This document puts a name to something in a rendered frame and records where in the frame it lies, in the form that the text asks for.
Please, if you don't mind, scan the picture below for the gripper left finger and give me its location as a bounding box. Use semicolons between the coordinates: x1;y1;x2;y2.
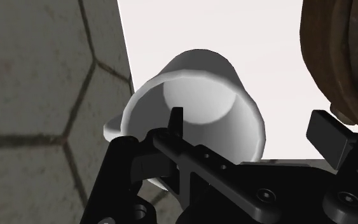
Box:
79;106;283;224

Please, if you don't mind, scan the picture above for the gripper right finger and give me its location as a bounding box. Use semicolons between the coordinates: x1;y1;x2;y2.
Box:
305;109;358;224

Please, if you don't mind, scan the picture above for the white mug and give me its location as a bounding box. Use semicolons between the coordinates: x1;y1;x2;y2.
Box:
103;48;266;191

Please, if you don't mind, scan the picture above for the rusty brown round vessel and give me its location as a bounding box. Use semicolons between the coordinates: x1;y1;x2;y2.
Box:
299;0;358;137

